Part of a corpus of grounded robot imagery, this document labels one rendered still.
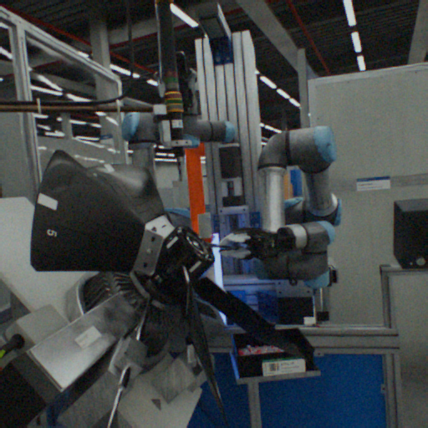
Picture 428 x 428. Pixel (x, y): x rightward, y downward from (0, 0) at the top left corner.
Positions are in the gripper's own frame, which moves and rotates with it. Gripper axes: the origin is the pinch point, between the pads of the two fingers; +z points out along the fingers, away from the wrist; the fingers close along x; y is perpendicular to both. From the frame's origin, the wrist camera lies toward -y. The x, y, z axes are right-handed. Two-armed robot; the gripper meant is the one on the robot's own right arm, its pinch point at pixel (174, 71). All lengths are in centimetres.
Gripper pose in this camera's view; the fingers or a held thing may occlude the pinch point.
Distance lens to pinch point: 109.1
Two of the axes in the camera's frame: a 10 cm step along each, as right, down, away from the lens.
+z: -0.3, 1.0, -9.9
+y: 0.8, 9.9, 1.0
